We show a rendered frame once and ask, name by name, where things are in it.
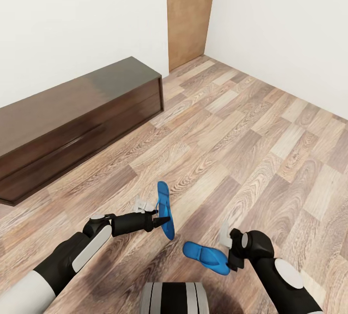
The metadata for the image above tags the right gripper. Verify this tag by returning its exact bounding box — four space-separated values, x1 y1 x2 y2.
226 229 245 272

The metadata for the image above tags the sandal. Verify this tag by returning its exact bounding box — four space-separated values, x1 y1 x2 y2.
156 181 175 240
183 241 230 275

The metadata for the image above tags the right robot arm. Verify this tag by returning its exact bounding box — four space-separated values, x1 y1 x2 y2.
219 220 325 314

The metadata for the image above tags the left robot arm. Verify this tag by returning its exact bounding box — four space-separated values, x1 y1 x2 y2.
0 198 171 314

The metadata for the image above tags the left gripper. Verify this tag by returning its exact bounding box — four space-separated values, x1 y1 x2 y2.
125 210 171 233

